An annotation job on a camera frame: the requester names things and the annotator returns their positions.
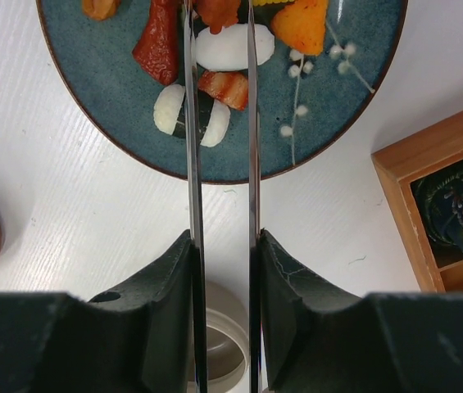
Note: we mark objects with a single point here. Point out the black white sushi roll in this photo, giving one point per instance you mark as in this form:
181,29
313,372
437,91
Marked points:
169,116

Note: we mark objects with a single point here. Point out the fried chicken piece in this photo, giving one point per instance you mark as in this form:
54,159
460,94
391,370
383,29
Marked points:
218,14

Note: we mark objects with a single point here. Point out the wooden compartment tray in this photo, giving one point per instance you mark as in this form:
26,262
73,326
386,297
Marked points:
397,167

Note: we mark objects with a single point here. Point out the metal tongs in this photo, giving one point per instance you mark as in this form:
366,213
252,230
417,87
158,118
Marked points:
195,205

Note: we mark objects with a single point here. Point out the blue ceramic food plate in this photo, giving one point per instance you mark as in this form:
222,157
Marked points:
305,104

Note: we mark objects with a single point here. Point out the red pepper piece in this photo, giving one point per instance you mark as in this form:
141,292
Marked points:
157,50

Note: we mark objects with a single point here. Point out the beige lunch box bowl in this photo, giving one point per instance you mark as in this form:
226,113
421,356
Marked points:
227,339

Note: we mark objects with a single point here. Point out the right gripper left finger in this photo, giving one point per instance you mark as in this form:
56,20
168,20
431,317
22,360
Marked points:
134,337

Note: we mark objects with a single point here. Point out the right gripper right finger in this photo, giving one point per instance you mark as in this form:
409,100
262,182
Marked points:
321,338

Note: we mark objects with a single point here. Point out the white rice ball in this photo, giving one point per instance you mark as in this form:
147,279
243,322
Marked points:
227,50

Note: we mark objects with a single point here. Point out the bacon piece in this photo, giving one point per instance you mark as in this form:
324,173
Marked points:
230,88

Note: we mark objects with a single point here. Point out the yellow food cube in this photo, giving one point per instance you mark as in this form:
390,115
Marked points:
301,25

